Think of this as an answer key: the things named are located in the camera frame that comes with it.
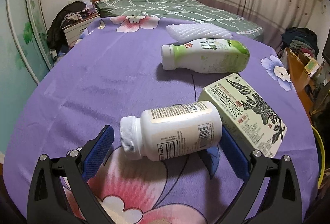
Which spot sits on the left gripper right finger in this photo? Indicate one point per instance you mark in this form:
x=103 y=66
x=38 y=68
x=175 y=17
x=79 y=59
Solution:
x=270 y=192

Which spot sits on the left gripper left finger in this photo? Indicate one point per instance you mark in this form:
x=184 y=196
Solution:
x=47 y=201

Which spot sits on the white green tea box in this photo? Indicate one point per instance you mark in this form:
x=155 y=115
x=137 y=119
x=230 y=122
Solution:
x=246 y=115

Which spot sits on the white supplement bottle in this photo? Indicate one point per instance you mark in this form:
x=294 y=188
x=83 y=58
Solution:
x=169 y=132

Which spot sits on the green white drink bottle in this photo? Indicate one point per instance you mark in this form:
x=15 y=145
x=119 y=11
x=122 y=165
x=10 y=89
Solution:
x=206 y=55

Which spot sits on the white foam fruit net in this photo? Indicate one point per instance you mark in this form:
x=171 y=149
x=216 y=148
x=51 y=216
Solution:
x=184 y=33

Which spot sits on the yellow rimmed trash bin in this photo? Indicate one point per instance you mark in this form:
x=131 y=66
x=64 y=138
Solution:
x=321 y=155

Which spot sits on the wooden low cabinet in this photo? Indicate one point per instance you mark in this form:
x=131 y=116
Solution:
x=304 y=85

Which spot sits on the purple floral tablecloth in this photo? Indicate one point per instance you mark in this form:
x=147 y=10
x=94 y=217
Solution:
x=109 y=75

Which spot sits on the black bag on nightstand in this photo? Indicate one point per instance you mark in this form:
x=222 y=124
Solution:
x=55 y=35

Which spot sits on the pile of folded clothes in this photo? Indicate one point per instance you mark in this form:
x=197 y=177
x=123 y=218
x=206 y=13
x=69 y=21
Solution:
x=300 y=40

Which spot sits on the white nightstand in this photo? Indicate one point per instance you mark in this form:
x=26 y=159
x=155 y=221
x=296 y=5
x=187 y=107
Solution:
x=73 y=31

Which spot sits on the green plaid bed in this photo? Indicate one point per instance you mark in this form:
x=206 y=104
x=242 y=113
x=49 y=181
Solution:
x=190 y=10

